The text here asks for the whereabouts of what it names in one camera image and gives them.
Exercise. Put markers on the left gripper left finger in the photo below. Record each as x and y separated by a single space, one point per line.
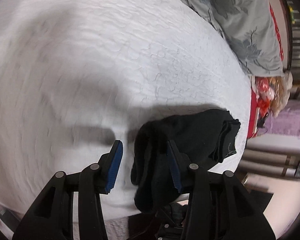
50 215

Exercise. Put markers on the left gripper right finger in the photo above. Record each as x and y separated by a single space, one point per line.
219 205

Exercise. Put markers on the black pants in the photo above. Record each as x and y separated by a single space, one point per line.
206 138

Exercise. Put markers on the clear bag with toys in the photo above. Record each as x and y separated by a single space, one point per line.
272 93

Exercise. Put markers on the white quilted bedspread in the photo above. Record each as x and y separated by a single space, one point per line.
75 75

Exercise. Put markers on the grey floral pillow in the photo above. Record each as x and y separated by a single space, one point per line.
248 28

